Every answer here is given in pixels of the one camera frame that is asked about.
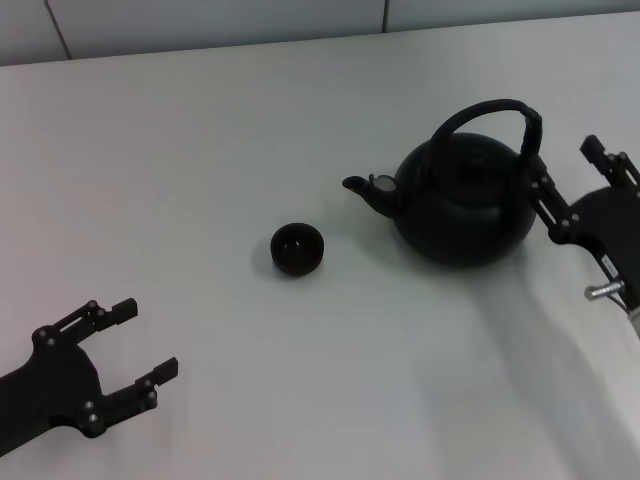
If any small dark teacup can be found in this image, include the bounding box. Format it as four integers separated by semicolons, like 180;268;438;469
270;222;325;276

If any black teapot with hoop handle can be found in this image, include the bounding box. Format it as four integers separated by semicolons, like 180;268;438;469
342;98;544;268

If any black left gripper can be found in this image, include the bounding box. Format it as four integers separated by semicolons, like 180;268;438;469
0;298;180;454

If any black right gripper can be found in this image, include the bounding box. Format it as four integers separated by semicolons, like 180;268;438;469
529;134;640;309

